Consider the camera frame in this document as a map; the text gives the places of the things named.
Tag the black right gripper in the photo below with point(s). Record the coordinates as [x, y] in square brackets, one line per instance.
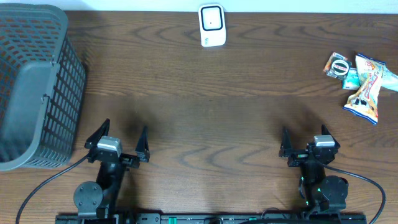
[286, 145]

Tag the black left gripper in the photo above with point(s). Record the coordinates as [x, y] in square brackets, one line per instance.
[123, 158]

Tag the yellow snack chip bag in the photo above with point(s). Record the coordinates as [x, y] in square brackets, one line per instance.
[364, 102]

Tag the green Kleenex tissue pack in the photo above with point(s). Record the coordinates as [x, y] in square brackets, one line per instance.
[351, 81]

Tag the green Zam-Buk ointment box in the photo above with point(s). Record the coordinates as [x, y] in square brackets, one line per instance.
[339, 69]

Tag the orange Kleenex tissue pack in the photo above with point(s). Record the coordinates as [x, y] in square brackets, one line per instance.
[332, 56]

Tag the large wet wipes pack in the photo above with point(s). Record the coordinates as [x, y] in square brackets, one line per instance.
[389, 80]

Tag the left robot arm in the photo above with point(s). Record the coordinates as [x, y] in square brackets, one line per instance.
[96, 200]

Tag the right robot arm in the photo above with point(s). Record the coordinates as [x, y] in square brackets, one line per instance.
[324, 195]

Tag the white barcode scanner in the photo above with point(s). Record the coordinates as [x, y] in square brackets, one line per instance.
[212, 25]

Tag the grey plastic mesh basket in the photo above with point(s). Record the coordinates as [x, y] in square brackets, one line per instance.
[42, 87]

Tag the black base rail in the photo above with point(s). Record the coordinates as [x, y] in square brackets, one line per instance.
[156, 218]

